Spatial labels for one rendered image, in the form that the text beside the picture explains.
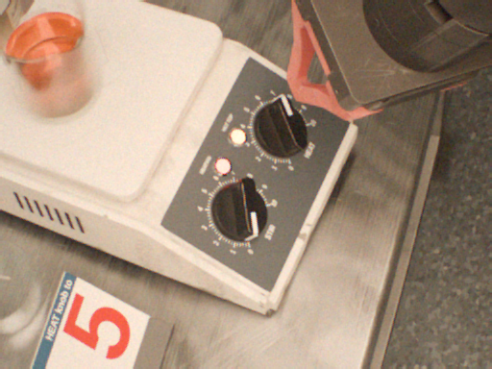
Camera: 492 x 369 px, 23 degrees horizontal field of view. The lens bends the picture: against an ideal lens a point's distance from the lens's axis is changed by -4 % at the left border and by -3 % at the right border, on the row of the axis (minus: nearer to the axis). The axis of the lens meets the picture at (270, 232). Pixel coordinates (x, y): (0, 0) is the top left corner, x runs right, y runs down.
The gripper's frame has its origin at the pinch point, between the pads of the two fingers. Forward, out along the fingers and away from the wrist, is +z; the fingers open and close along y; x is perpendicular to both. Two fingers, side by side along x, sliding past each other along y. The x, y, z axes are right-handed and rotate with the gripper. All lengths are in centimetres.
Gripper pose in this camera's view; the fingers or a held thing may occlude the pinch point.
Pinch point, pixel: (328, 75)
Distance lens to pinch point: 65.7
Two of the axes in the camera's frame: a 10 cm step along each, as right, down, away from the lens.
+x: 3.7, 9.3, -0.4
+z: -4.1, 2.1, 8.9
